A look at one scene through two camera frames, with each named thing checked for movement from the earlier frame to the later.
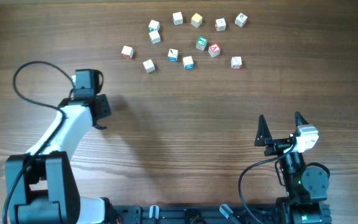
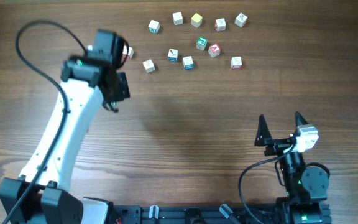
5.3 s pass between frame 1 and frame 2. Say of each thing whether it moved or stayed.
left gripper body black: moved
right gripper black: stayed
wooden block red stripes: stayed
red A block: stayed
